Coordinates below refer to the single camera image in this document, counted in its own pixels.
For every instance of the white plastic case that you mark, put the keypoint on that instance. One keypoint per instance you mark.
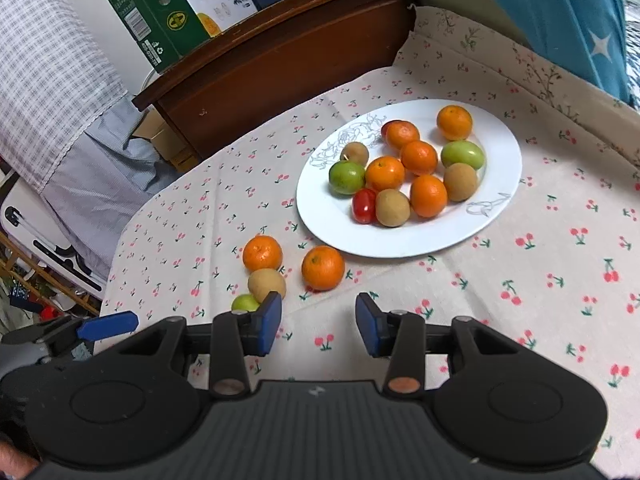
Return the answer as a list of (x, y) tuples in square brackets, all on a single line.
[(30, 240)]

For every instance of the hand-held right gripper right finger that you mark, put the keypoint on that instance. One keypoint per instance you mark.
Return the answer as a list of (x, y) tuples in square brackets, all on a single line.
[(367, 325)]

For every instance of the white oval plate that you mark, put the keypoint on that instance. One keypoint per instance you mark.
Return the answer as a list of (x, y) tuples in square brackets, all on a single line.
[(340, 230)]

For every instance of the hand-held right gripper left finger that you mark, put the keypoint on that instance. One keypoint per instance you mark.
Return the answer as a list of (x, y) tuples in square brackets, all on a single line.
[(270, 320)]

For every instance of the brown wooden cabinet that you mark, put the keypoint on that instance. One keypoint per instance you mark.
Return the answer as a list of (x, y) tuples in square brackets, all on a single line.
[(280, 70)]

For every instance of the person's left hand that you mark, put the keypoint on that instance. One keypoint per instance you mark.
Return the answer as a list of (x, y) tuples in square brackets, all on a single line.
[(12, 465)]

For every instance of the open cardboard box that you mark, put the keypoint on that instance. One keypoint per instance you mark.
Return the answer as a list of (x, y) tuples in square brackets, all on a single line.
[(150, 130)]

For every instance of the blue star pillow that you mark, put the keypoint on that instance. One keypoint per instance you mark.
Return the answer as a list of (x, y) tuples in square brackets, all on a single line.
[(565, 20)]

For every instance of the grey checked cloth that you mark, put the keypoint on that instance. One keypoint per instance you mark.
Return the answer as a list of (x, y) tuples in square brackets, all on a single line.
[(45, 70)]

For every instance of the orange mandarin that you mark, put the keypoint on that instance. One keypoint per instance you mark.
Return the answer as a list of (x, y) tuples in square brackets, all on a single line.
[(323, 267), (384, 173), (428, 195), (262, 252), (419, 156), (404, 135), (454, 121)]

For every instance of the grey-blue hanging cloth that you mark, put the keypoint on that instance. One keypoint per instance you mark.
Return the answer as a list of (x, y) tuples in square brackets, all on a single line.
[(100, 185)]

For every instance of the wooden rack frame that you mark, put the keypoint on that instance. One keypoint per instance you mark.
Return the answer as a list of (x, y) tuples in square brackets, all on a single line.
[(30, 280)]

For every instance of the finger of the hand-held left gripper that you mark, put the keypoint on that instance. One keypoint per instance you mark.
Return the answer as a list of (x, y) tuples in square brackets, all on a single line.
[(107, 325)]

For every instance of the small red object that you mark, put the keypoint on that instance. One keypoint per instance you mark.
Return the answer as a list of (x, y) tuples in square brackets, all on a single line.
[(48, 313)]

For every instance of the brown kiwi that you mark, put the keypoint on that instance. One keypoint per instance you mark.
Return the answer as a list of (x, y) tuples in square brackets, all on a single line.
[(266, 284), (460, 182), (392, 207), (353, 151)]

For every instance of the beige floral branch cloth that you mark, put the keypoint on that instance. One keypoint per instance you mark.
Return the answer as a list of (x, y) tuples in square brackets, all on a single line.
[(450, 50)]

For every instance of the cherry print tablecloth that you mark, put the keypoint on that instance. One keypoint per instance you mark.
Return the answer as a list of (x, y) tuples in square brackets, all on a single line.
[(525, 285)]

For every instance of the green and white carton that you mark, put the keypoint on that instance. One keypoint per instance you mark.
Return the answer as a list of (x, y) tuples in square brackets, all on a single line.
[(160, 20)]

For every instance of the green jujube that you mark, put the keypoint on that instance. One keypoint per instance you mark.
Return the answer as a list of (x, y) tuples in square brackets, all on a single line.
[(245, 303), (346, 177), (462, 154)]

